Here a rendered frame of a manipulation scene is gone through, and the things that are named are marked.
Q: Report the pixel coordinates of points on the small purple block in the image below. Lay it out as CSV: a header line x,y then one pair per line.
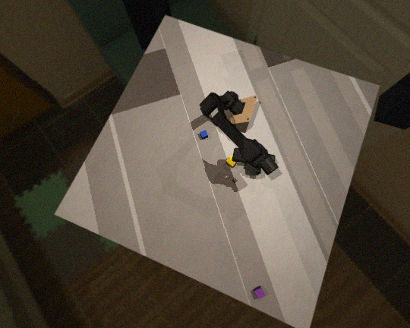
x,y
259,292

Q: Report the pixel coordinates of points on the small blue block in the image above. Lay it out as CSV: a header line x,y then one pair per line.
x,y
203,134

